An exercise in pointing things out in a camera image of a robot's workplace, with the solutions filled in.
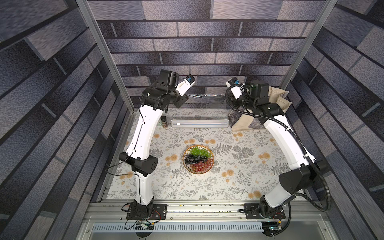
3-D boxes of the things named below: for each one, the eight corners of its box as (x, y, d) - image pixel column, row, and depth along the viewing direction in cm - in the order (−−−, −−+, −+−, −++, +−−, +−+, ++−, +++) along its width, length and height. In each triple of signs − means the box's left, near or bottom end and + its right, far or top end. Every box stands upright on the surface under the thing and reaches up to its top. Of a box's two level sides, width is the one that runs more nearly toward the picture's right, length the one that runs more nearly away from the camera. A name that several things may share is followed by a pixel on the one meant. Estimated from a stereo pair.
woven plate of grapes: (182, 174, 88) (181, 171, 85) (183, 148, 99) (183, 144, 96) (214, 174, 88) (215, 171, 85) (212, 148, 99) (213, 144, 96)
